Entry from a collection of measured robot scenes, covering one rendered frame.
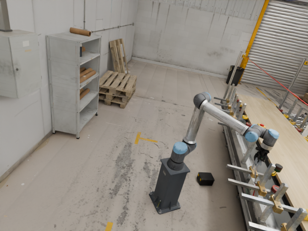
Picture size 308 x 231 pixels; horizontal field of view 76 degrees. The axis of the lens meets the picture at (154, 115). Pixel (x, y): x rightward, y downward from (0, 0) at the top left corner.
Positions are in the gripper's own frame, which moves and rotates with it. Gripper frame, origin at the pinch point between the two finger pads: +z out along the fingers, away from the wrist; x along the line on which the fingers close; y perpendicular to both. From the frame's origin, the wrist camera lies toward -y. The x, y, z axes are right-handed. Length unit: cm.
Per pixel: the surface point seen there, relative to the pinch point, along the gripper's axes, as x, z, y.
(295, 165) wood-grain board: 55, 10, -33
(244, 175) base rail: 4.7, 30.3, -18.5
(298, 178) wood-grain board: 46.8, 10.4, -9.5
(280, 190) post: 6.2, -6.2, 36.5
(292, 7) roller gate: 243, -214, -768
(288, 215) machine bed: 27.9, 21.3, 29.9
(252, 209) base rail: 3.8, 31.4, 23.9
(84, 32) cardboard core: -247, -61, -137
